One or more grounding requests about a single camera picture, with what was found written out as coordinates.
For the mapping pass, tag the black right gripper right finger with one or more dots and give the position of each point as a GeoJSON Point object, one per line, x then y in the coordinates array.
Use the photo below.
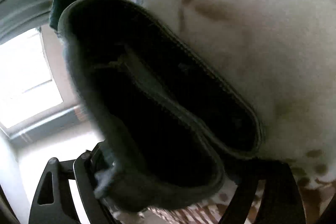
{"type": "Point", "coordinates": [280, 203]}

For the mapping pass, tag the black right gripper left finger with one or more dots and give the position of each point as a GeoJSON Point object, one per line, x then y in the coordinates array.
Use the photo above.
{"type": "Point", "coordinates": [53, 201]}

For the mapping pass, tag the dark blue denim pants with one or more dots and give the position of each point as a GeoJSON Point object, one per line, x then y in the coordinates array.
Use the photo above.
{"type": "Point", "coordinates": [171, 123]}

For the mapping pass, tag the bright window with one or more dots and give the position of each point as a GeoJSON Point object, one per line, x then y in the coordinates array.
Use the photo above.
{"type": "Point", "coordinates": [27, 85]}

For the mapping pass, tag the floral cream fleece blanket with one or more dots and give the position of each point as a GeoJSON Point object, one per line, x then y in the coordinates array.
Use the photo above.
{"type": "Point", "coordinates": [279, 56]}

